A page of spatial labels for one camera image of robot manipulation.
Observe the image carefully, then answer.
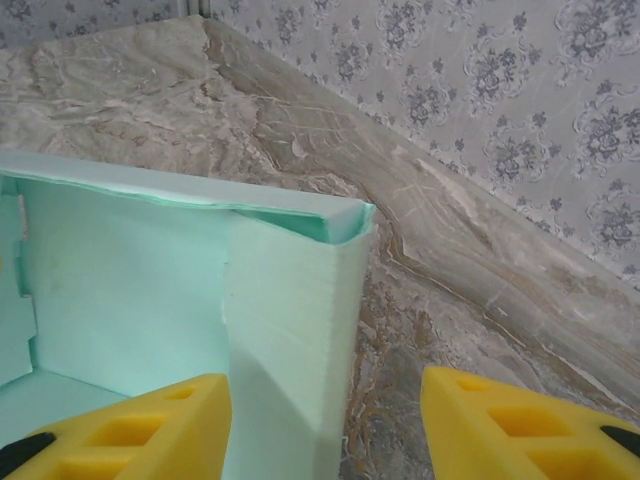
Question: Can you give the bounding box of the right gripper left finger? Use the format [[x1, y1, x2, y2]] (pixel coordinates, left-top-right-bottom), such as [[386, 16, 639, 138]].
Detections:
[[0, 373, 234, 480]]

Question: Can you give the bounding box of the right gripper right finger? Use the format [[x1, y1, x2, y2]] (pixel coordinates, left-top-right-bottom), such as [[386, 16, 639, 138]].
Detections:
[[419, 366, 640, 480]]

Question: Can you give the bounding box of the light blue paper box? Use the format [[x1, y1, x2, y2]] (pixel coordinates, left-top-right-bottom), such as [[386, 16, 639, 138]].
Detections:
[[0, 147, 377, 480]]

